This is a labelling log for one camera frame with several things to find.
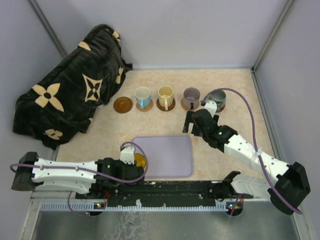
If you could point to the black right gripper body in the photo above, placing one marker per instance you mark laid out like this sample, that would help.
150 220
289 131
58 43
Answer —
199 132

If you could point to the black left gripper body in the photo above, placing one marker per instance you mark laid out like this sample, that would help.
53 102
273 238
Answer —
127 165

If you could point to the purple mug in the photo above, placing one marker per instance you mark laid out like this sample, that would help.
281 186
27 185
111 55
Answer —
191 98

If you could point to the dark brown wooden coaster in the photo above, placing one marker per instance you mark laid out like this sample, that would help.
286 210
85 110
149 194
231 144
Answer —
220 108

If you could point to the yellow mug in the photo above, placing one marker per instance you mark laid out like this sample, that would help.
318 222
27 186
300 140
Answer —
140 160

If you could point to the dark brown round coaster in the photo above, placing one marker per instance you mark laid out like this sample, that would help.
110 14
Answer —
171 107

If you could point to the grey-green mug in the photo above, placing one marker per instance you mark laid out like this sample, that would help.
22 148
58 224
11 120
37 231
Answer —
219 97

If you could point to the cream mug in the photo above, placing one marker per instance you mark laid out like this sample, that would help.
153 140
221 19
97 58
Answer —
165 96

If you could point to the white and blue mug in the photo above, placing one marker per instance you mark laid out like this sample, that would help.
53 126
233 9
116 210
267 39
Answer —
143 96

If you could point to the light wooden coaster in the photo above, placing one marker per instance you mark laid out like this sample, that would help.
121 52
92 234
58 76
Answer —
146 109

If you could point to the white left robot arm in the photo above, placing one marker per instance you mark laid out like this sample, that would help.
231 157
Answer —
84 178

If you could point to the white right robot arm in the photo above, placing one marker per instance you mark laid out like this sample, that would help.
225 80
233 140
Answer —
286 185

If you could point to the lavender plastic tray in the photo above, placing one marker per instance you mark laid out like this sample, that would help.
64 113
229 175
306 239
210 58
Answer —
168 156

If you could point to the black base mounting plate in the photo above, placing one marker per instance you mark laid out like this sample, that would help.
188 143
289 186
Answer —
163 193

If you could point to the black floral blanket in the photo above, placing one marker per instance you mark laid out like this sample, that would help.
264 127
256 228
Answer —
64 102

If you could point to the grey aluminium frame rail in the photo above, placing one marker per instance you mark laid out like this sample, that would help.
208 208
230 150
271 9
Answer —
278 24

